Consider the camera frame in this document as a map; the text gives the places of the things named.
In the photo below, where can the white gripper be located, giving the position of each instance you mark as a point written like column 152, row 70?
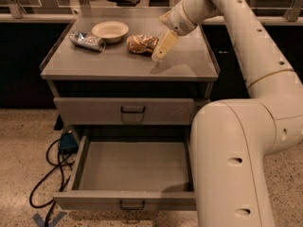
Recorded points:
column 177, row 20

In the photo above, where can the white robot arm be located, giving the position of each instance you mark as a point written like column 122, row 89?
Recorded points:
column 229, row 138

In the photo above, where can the blue power box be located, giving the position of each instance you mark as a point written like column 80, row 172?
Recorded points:
column 68, row 143

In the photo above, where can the black office chair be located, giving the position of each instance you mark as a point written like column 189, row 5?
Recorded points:
column 125, row 3

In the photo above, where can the closed grey upper drawer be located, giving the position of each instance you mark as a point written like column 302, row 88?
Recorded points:
column 125, row 111

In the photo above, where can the white bowl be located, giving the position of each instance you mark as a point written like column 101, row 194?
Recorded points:
column 111, row 32

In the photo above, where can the crushed silver blue can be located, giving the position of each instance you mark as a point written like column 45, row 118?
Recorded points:
column 88, row 41

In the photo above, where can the grey drawer cabinet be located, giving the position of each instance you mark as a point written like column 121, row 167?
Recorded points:
column 188, row 71

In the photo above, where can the open grey middle drawer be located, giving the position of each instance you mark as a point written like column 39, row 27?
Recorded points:
column 129, row 176

